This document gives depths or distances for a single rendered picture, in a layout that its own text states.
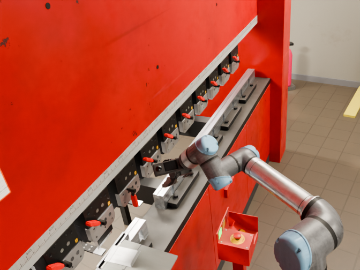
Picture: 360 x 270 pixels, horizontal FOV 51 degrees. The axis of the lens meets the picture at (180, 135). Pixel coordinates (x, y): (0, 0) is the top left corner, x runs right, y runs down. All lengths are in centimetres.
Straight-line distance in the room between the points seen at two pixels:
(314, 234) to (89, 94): 83
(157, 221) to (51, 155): 88
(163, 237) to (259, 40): 192
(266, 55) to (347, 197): 135
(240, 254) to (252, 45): 186
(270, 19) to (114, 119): 197
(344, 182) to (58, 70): 285
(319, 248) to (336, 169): 262
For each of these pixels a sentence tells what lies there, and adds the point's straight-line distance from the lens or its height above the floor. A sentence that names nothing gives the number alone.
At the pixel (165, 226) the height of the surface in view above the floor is 88.
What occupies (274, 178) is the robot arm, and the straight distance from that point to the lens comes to 131.
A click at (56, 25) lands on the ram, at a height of 196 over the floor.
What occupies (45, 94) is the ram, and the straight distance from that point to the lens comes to 117.
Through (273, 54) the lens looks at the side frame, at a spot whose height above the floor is 109.
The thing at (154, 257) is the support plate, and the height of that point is 100.
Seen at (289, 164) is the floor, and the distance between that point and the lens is 373.
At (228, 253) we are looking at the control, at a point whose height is 72.
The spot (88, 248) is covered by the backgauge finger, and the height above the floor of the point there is 100.
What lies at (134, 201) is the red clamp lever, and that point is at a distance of 160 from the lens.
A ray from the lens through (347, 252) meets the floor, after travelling 302.
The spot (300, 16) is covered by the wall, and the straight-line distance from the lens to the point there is 514.
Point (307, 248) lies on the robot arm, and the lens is 112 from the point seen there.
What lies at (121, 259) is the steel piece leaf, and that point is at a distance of 166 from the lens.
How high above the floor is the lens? 222
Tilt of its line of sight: 32 degrees down
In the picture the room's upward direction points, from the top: 8 degrees counter-clockwise
